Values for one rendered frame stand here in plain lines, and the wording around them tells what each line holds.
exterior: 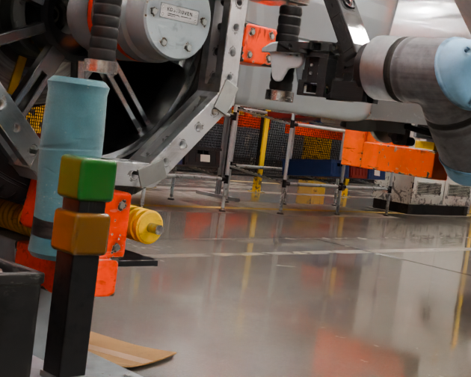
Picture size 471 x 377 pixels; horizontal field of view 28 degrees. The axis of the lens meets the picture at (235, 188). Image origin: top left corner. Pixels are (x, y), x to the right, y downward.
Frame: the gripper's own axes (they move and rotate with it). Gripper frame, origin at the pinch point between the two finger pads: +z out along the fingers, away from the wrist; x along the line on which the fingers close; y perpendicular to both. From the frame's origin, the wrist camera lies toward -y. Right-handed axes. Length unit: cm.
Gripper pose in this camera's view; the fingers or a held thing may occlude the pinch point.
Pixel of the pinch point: (277, 47)
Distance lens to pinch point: 148.5
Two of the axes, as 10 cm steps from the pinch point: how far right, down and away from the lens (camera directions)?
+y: -1.3, 9.9, 0.8
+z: -6.8, -1.4, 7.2
